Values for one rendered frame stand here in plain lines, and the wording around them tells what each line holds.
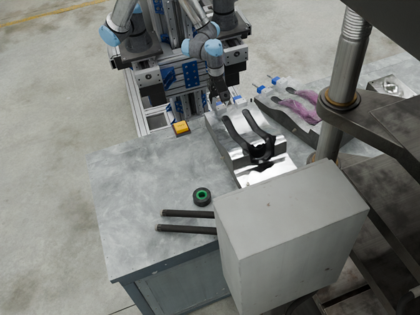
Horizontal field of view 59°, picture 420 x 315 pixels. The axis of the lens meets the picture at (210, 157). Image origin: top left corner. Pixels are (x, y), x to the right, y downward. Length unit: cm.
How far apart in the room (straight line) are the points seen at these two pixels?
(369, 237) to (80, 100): 290
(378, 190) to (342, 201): 28
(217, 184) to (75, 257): 126
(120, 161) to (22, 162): 157
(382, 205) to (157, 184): 100
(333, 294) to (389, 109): 77
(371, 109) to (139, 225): 106
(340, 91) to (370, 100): 9
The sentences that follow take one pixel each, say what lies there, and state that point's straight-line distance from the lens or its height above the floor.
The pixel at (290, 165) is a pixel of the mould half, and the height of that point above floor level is 86.
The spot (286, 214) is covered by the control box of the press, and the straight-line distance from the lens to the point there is 80.
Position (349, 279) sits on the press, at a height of 78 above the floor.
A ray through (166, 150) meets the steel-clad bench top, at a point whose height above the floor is 80.
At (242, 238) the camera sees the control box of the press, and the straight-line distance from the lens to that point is 77.
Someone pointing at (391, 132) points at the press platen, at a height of 154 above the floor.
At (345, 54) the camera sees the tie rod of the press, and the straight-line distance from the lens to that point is 85.
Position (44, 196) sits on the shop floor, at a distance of 299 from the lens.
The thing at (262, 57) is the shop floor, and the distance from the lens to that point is 374.
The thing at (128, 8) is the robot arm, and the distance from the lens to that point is 179.
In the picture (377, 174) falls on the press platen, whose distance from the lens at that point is 114.
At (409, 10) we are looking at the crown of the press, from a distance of 63.
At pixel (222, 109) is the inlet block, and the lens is 183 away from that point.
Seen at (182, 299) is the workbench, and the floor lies 27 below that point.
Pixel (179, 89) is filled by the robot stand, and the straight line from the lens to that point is 228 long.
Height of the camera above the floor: 215
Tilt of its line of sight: 50 degrees down
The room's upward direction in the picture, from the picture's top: 8 degrees counter-clockwise
